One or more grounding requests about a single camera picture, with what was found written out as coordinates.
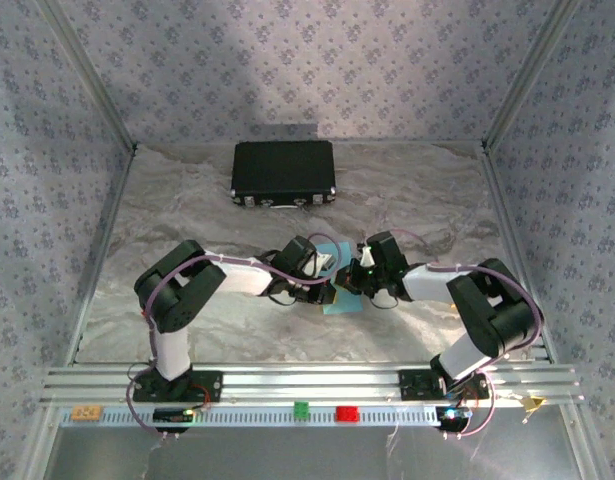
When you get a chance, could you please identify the light blue cloth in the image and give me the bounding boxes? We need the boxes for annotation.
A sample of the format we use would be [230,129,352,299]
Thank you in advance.
[314,241,365,316]

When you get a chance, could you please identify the black case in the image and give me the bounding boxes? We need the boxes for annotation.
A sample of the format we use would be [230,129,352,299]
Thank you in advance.
[230,140,338,209]

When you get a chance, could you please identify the yellow pyramid block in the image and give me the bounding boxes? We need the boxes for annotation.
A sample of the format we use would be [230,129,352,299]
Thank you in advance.
[518,394,549,414]

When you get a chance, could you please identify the aluminium mounting rail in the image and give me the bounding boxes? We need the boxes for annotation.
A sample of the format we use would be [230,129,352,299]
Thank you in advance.
[39,363,587,407]

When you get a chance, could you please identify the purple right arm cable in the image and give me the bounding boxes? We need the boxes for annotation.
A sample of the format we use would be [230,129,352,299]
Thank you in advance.
[384,228,544,441]

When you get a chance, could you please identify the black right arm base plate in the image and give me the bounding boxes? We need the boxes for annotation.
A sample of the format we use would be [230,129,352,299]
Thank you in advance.
[397,368,491,402]

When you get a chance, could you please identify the aluminium frame side rail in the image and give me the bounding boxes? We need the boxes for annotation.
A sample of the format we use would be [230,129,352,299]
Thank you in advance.
[64,147,138,364]
[479,147,553,364]

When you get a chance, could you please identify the white slotted cable duct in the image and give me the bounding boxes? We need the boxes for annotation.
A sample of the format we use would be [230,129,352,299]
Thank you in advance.
[59,404,438,429]

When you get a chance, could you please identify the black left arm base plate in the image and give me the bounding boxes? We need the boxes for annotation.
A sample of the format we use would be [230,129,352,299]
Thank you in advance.
[130,369,224,404]

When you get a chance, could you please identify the red wire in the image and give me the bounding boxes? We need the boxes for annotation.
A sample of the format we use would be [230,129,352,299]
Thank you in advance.
[189,383,213,414]

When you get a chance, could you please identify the aluminium frame post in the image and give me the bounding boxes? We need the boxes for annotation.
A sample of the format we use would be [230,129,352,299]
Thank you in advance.
[39,0,139,151]
[481,0,583,151]

